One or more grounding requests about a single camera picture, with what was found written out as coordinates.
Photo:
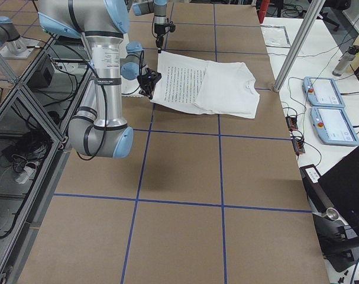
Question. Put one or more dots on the white power strip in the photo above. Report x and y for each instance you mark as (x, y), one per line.
(25, 175)

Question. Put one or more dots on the small electronics board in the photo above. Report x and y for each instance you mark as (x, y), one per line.
(291, 123)
(298, 145)

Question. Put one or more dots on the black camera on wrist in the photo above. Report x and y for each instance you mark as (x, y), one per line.
(170, 27)

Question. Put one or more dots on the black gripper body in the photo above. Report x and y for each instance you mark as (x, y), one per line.
(158, 31)
(144, 83)

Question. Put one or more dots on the metal cup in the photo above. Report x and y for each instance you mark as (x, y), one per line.
(332, 214)

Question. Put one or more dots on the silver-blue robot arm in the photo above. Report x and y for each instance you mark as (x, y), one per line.
(155, 7)
(98, 128)

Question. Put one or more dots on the lower blue teach pendant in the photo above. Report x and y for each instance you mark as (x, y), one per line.
(333, 126)

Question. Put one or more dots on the plastic document sleeve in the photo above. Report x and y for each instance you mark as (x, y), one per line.
(275, 36)

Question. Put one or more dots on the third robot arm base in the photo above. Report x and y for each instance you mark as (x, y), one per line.
(12, 44)

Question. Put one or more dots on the upper blue teach pendant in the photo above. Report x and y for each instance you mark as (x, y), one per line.
(322, 92)

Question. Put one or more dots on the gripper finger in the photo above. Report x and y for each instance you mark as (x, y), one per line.
(148, 92)
(159, 43)

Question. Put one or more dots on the blue teach pendant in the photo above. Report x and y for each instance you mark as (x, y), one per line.
(333, 126)
(322, 92)

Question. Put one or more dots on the white long-sleeve printed shirt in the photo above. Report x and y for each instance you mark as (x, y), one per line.
(197, 86)

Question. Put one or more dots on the aluminium frame post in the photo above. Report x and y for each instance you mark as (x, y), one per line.
(305, 27)

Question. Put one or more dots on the grey water bottle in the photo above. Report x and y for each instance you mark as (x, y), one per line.
(346, 60)

